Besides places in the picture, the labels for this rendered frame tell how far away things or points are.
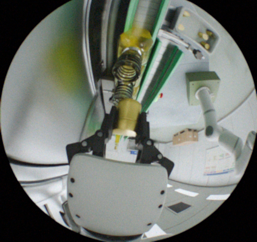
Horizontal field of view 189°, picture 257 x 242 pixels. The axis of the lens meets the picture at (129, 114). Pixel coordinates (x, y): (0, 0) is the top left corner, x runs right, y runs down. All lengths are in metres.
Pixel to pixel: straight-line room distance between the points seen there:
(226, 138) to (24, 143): 0.56
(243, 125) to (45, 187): 3.79
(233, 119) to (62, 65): 3.85
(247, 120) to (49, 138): 3.80
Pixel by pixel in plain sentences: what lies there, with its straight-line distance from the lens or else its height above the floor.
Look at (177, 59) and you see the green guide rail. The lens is 0.29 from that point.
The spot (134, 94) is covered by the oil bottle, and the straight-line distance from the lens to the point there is 0.20.
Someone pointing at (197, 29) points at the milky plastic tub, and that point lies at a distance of 0.51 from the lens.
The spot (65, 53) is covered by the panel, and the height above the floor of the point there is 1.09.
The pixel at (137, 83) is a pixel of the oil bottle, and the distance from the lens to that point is 0.17.
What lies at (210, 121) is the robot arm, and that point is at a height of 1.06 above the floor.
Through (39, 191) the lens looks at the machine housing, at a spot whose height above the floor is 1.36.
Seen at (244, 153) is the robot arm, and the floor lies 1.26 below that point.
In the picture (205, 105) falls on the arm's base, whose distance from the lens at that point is 0.54.
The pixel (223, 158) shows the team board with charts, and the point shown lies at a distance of 3.81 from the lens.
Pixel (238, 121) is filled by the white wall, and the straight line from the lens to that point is 3.70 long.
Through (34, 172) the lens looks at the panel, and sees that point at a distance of 0.18.
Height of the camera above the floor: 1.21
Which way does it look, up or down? 26 degrees down
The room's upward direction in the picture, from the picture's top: 170 degrees counter-clockwise
